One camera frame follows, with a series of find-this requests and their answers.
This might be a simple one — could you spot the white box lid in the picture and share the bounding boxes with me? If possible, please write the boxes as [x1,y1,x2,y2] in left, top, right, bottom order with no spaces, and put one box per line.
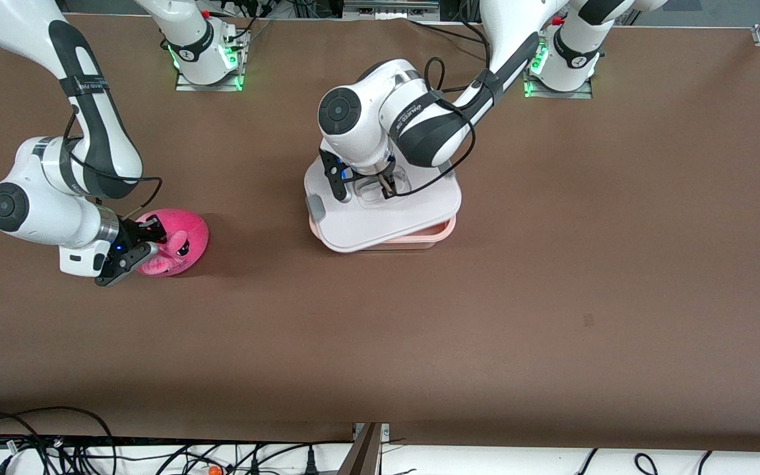
[303,154,464,254]

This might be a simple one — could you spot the pink plush toy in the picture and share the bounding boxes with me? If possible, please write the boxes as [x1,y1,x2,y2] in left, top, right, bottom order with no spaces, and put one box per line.
[135,208,210,278]

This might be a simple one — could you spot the pink storage box base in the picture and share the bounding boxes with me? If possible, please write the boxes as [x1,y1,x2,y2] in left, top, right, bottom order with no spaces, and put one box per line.
[309,216,457,251]

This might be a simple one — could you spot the grey metal device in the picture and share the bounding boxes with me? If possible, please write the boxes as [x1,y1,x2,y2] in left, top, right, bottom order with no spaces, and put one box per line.
[343,0,441,20]

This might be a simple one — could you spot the aluminium profile beam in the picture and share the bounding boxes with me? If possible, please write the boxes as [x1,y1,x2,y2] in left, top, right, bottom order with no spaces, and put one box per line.
[337,422,384,475]

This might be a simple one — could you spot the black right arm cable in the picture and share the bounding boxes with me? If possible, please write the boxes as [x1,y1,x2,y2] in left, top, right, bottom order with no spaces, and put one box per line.
[62,111,164,220]

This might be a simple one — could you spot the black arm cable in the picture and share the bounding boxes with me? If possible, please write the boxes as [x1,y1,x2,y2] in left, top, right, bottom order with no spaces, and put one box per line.
[387,18,494,199]
[62,111,164,220]

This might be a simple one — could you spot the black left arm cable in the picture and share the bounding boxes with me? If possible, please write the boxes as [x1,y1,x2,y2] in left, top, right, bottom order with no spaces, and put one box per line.
[387,18,494,199]

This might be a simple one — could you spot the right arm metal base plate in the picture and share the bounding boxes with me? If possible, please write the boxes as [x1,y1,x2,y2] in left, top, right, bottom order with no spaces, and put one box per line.
[175,30,247,92]

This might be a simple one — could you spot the long black table cable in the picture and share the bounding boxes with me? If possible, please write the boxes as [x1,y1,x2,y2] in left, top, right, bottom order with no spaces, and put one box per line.
[410,18,488,47]

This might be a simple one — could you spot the large looping black cable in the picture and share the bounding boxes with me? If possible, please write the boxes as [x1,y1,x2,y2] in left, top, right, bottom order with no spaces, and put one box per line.
[0,406,117,475]

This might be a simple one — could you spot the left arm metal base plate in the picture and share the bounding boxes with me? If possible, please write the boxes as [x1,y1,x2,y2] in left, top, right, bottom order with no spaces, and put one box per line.
[523,63,594,100]

